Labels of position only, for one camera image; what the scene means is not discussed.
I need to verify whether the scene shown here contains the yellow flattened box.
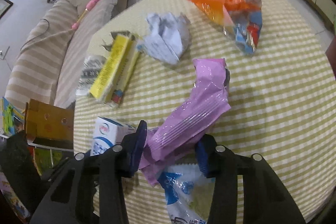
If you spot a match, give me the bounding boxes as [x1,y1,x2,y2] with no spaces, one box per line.
[89,31,140,107]

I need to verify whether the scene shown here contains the checkered yellow tablecloth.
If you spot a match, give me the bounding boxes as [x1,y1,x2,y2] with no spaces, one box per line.
[74,0,335,221]

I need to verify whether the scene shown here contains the white milk carton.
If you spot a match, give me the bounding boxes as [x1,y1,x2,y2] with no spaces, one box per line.
[91,117,136,156]

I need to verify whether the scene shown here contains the orange snack bag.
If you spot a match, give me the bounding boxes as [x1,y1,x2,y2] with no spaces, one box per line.
[188,0,263,55]

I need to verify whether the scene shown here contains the crumpled pink white paper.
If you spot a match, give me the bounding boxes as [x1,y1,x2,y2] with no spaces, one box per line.
[137,12,191,66]

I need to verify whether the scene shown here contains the striped beige sofa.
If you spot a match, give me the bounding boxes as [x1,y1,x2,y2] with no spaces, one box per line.
[5,0,127,109]

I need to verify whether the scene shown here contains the pink plastic wrapper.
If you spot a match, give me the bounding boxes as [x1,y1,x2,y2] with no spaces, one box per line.
[139,59,231,186]

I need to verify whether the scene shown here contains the yellow cardboard box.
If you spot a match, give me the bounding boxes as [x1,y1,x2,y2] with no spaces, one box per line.
[24,99,74,151]

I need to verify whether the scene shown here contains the blue white snack bag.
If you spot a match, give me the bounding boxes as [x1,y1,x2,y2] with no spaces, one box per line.
[157,164,215,223]

